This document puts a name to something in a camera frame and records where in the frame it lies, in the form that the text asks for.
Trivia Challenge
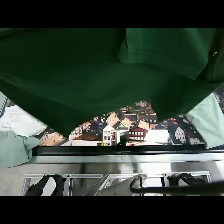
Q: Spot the dark green T-shirt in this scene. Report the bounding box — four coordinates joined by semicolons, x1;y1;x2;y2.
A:
0;27;224;137

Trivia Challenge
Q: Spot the white garment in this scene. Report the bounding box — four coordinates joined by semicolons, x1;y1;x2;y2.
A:
0;104;49;138

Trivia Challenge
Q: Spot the pale green garment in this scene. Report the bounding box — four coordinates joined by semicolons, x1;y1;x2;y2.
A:
0;130;42;170
185;92;224;150

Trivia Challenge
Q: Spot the silver frame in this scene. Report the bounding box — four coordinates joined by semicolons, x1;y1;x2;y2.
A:
0;152;224;197

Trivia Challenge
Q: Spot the black cable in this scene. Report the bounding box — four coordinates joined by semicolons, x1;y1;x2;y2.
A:
129;174;224;196

